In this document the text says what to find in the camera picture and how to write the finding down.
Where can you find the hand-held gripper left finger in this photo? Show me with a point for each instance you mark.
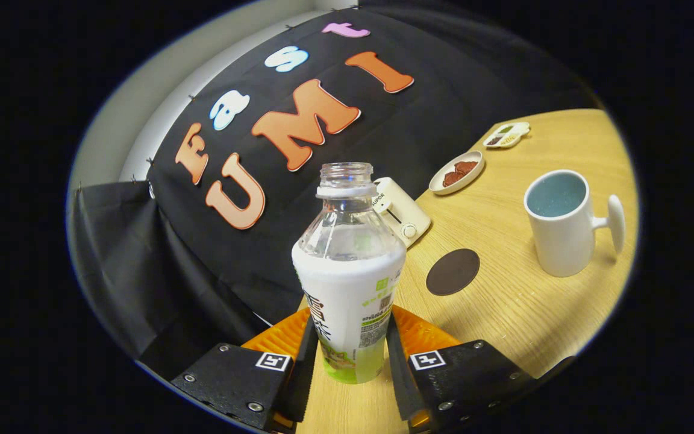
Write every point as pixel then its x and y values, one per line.
pixel 232 380

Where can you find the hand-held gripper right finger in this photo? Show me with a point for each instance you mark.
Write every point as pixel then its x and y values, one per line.
pixel 467 380

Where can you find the dark brown round coaster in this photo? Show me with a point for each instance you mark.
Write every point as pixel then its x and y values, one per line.
pixel 452 272

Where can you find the clear juice bottle white label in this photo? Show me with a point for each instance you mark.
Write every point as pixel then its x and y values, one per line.
pixel 347 289

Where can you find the white cup blue inside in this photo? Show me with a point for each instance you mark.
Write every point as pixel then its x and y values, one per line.
pixel 561 241

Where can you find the wooden table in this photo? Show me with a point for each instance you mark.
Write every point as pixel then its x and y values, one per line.
pixel 503 325

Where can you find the black backdrop cloth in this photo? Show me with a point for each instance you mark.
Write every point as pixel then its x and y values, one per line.
pixel 202 271

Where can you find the white toaster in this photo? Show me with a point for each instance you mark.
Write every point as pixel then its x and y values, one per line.
pixel 404 214

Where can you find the white oval plate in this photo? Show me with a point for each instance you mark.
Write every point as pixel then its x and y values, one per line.
pixel 466 178

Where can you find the brown food pieces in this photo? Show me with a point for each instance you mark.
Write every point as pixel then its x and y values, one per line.
pixel 458 172

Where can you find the white divided condiment dish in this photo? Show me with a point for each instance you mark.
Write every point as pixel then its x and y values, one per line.
pixel 506 135

